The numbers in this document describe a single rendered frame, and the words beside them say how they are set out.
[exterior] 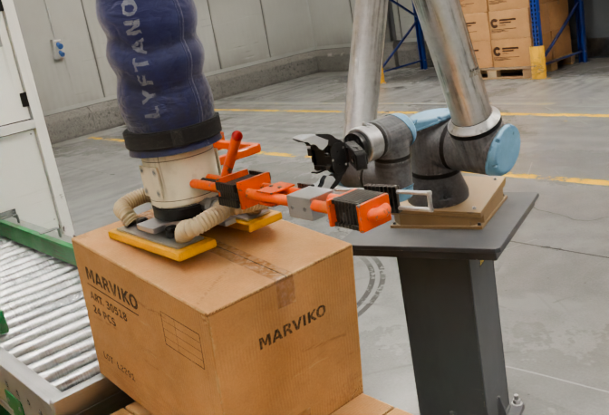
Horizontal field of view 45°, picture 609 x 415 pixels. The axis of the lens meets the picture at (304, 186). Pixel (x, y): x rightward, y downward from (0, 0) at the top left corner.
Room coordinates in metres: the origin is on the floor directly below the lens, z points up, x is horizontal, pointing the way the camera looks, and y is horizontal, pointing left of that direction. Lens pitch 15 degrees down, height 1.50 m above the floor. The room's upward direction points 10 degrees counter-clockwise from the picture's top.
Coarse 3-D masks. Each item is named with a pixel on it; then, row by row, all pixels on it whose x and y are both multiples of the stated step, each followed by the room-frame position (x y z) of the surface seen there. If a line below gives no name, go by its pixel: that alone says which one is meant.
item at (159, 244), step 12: (120, 228) 1.73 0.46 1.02; (132, 228) 1.71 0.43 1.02; (168, 228) 1.58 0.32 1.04; (120, 240) 1.70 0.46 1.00; (132, 240) 1.64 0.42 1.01; (144, 240) 1.62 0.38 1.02; (156, 240) 1.58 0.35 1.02; (168, 240) 1.57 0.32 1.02; (192, 240) 1.54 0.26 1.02; (204, 240) 1.54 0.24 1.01; (156, 252) 1.56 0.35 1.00; (168, 252) 1.51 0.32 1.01; (180, 252) 1.49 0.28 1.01; (192, 252) 1.50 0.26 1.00
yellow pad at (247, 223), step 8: (232, 216) 1.67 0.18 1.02; (240, 216) 1.66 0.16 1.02; (248, 216) 1.65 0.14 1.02; (256, 216) 1.65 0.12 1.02; (264, 216) 1.65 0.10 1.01; (272, 216) 1.64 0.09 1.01; (280, 216) 1.66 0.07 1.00; (232, 224) 1.65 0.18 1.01; (240, 224) 1.63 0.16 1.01; (248, 224) 1.61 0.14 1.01; (256, 224) 1.61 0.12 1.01; (264, 224) 1.62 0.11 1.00
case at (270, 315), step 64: (128, 256) 1.62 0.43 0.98; (192, 256) 1.58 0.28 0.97; (256, 256) 1.55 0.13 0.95; (320, 256) 1.51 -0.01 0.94; (128, 320) 1.60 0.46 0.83; (192, 320) 1.36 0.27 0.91; (256, 320) 1.39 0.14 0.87; (320, 320) 1.50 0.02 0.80; (128, 384) 1.68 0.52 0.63; (192, 384) 1.41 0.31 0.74; (256, 384) 1.39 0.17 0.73; (320, 384) 1.50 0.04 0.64
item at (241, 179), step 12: (216, 180) 1.51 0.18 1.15; (228, 180) 1.52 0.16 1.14; (240, 180) 1.51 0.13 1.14; (252, 180) 1.47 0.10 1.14; (264, 180) 1.49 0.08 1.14; (228, 192) 1.48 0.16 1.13; (240, 192) 1.45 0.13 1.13; (228, 204) 1.47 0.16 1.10; (240, 204) 1.45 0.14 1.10; (252, 204) 1.46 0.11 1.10
